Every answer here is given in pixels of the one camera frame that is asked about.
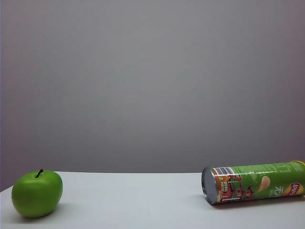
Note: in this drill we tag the green apple with dark stem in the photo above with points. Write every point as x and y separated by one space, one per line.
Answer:
35 195

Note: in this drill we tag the green Lay's chips can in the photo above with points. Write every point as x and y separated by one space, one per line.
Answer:
250 184

